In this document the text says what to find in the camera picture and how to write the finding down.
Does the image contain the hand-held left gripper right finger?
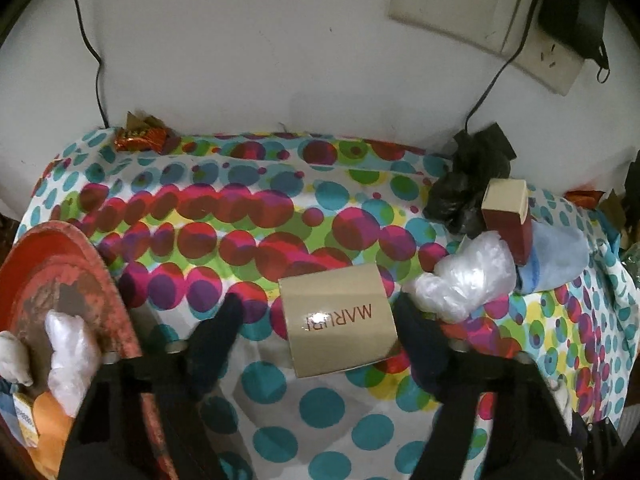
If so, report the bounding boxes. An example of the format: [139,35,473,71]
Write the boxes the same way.
[395,295,586,480]

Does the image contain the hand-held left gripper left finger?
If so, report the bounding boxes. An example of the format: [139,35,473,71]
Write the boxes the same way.
[57,292,246,480]

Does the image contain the beige and dark red box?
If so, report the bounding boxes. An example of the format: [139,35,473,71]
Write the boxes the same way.
[277,264,399,380]

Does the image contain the red round tray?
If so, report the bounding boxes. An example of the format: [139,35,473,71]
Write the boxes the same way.
[0,220,181,480]

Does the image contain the white sock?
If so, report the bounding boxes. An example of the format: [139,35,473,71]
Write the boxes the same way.
[0,330,33,386]

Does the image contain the yellow medicine box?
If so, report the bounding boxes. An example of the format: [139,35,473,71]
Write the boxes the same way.
[12,392,41,448]

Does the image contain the clear crumpled plastic bag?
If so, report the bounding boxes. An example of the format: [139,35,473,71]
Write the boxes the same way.
[402,231,517,323]

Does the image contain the polka-dot cloth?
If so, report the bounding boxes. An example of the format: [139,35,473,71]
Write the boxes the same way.
[15,127,640,480]

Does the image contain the white plastic wad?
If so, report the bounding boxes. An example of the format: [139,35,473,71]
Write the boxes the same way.
[44,310,101,418]

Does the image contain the tall dark red box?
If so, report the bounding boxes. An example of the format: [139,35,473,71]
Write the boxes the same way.
[481,178,535,267]

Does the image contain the light blue cloth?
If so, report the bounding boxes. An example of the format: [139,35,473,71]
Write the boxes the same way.
[515,220,592,295]

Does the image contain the black plastic bag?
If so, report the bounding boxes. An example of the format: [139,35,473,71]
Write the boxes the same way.
[425,122,517,238]

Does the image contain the orange foil candy wrapper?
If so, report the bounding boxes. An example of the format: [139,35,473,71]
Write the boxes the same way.
[114,111,181,155]

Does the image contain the red snack packet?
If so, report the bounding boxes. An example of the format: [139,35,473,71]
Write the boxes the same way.
[562,189,603,208]

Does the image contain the brown cardboard box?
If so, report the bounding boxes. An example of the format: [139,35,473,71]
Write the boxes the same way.
[600,187,631,233]

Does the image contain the black power adapter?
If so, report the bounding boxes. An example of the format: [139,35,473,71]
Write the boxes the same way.
[537,0,612,81]

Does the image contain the black adapter cable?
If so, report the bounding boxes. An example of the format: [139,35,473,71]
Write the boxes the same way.
[463,0,551,135]

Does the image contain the thin black cable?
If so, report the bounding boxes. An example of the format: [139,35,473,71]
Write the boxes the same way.
[67,0,110,128]

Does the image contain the white wall power outlet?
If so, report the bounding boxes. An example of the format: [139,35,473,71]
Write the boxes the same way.
[510,25,586,96]

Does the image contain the white wall socket plate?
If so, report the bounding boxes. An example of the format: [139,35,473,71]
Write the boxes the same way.
[389,0,536,56]

